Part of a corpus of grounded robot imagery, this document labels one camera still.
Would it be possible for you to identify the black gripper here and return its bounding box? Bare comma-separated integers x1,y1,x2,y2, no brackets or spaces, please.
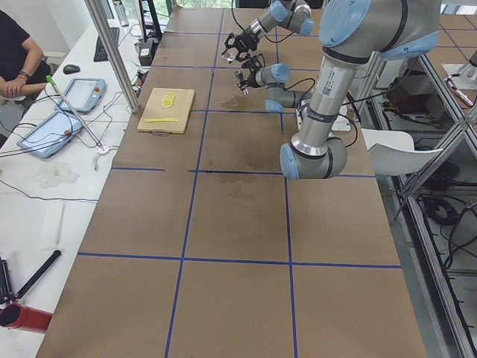
240,68,265,95
222,32,259,63

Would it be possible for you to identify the clear glass cup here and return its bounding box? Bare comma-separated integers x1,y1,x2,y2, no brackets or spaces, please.
223,52,236,63

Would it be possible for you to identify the steel double jigger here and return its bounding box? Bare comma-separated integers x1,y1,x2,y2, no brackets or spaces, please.
233,70,247,91

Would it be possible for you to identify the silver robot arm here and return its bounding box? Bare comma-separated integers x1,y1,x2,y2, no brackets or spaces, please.
221,1,315,63
241,1,440,180

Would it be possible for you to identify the wooden cutting board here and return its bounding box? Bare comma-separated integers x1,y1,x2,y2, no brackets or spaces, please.
137,88,195,134

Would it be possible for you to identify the yellow plastic knife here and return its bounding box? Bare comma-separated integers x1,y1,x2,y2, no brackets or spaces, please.
144,117,179,123

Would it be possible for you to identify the black keyboard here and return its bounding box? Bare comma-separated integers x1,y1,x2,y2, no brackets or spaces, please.
92,26,121,63

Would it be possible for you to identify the white plastic chair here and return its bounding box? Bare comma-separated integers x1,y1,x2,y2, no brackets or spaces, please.
361,128,443,176

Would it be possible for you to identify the upper blue teach pendant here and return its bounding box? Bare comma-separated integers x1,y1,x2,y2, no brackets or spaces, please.
63,78,107,114

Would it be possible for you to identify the blue teach pendant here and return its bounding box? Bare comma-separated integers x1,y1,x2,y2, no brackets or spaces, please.
63,78,107,114
17,111,83,159

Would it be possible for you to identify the black computer mouse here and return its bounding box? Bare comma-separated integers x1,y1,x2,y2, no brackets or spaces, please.
63,64,80,75

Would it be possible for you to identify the green tipped metal rod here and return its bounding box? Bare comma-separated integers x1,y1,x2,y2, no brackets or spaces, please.
45,75,109,154

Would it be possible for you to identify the lower blue teach pendant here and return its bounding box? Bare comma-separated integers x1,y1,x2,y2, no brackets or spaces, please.
17,111,83,159

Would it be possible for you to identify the seated person in black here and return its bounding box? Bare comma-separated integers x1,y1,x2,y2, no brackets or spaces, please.
1,11,51,98

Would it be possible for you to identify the red cylinder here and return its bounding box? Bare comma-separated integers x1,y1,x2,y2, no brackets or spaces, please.
1,303,52,333

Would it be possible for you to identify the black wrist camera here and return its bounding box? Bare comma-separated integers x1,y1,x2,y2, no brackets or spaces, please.
241,54,266,69

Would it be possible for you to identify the aluminium frame post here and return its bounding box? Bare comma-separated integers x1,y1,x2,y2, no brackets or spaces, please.
84,0,139,113

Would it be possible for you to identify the black handled tool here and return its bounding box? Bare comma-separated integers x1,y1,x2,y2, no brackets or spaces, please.
15,249,62,300

